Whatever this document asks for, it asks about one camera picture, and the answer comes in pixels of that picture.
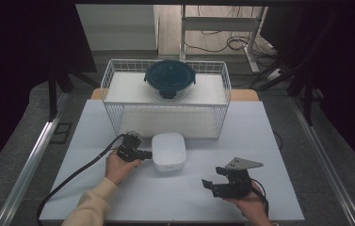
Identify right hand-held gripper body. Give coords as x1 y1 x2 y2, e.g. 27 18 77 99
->
221 156 265 200

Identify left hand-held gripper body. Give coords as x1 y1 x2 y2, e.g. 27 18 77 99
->
116 131 142 163

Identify white square lidded box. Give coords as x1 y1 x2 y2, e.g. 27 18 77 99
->
151 132 187 173

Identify white wire two-tier rack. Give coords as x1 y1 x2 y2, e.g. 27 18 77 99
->
100 58 233 141

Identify round container with blue lid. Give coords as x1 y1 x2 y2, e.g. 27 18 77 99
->
143 58 198 102

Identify person's left hand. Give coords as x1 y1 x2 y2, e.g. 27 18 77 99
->
105 149 142 186

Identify person's right hand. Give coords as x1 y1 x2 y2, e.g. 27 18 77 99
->
228 182 275 226

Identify black floor plate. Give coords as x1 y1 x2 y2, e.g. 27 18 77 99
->
49 121 73 145

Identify wooden table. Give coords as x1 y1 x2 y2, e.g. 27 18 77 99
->
89 88 260 103

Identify black metal stand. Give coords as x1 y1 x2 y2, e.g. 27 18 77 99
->
250 12 343 127
46 60 102 122

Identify white power strip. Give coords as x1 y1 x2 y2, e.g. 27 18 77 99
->
266 67 285 82

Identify white cabinet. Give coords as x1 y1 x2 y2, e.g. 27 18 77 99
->
74 4 160 52

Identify dark curtain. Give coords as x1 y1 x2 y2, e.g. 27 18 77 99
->
0 0 98 184
259 0 355 182

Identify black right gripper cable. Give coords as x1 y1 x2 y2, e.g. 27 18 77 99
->
250 177 270 218

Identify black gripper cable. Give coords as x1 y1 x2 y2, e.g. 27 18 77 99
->
250 177 270 218
36 133 126 226

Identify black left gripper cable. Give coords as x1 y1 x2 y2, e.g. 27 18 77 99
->
36 133 126 226

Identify aluminium rail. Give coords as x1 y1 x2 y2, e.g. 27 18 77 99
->
0 92 72 226
289 93 355 226

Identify black cables on floor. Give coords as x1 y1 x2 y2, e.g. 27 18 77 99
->
184 5 282 59

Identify white metal desk frame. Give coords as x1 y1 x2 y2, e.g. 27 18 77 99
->
179 4 269 74

